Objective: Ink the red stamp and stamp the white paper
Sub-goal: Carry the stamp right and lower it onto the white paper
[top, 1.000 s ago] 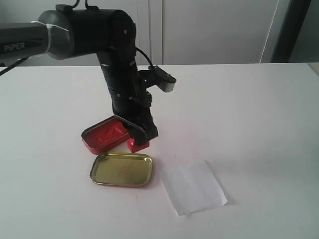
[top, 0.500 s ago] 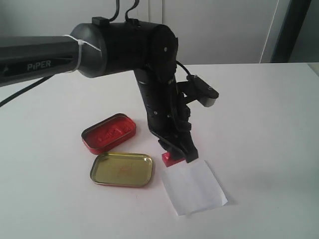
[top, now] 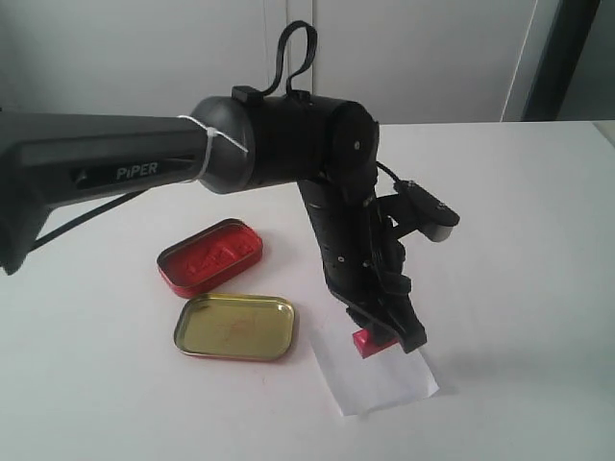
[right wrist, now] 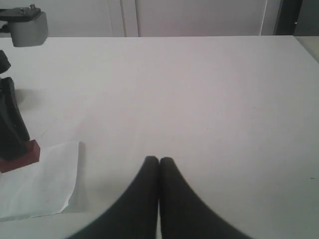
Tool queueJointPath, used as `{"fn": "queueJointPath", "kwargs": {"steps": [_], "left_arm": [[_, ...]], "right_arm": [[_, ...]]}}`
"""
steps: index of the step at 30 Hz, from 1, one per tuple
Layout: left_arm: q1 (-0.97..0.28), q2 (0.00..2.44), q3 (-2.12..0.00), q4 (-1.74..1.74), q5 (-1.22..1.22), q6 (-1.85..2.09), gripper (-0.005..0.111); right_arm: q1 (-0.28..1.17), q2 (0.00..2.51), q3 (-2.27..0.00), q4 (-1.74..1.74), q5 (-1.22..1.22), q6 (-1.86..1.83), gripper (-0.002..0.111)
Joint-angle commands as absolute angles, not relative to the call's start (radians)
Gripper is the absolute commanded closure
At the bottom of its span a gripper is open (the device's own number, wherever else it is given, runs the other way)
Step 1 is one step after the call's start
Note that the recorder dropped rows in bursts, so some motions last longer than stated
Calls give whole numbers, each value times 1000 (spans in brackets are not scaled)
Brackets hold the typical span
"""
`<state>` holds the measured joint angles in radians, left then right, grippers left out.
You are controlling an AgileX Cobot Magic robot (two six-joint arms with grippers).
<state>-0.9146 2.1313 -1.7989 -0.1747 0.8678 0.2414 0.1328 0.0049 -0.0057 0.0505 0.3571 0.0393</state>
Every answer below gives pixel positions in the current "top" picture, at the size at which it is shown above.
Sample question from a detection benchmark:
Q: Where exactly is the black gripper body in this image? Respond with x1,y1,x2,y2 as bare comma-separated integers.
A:
307,191,413,317

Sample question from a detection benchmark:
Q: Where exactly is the red stamp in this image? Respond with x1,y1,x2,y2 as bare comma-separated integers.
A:
352,328,398,359

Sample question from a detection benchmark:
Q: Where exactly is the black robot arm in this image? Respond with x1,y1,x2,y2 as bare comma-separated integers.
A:
1,94,427,352

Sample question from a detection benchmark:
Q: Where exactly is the red ink pad tin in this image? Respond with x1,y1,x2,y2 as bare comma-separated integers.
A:
157,218,263,299

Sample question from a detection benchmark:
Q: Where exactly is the white paper sheet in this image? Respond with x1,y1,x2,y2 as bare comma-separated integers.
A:
310,329,439,416

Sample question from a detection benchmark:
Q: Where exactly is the gold tin lid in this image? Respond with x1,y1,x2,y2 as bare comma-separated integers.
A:
173,294,296,362

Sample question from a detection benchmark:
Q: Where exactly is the white cabinet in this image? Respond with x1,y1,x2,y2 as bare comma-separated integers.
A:
0,0,558,130

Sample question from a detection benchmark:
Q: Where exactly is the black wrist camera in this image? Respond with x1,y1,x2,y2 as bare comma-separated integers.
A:
378,181,460,243

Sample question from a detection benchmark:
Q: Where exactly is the black cable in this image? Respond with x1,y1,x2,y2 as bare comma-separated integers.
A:
261,19,321,97

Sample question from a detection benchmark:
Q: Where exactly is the dark door frame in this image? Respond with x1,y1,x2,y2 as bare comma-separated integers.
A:
521,0,602,122

